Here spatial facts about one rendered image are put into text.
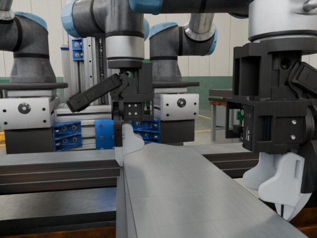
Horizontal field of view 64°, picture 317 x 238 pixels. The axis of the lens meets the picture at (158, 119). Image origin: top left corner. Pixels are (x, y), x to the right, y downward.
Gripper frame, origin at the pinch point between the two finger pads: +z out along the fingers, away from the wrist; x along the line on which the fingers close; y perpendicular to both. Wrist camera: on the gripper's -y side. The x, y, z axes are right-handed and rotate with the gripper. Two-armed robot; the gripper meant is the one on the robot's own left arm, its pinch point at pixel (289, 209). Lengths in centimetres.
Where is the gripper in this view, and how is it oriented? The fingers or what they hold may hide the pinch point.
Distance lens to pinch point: 37.0
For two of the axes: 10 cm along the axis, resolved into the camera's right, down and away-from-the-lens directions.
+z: 0.1, 9.9, 1.4
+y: -9.9, 0.3, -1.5
